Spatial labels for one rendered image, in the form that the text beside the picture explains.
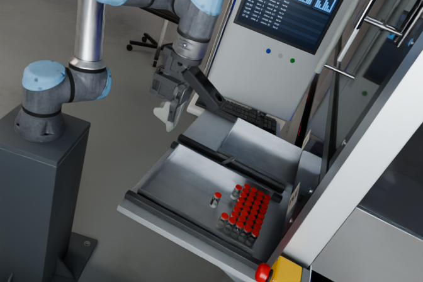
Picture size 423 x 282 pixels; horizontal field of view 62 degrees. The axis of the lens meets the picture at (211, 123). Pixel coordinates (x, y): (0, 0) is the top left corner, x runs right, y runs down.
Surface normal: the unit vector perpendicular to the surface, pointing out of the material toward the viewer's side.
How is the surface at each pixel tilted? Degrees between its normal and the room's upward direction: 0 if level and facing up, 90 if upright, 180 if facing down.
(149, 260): 0
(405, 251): 90
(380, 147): 90
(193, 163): 0
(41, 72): 8
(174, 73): 90
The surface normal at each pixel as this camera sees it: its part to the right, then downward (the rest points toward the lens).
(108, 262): 0.32, -0.80
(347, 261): -0.33, 0.41
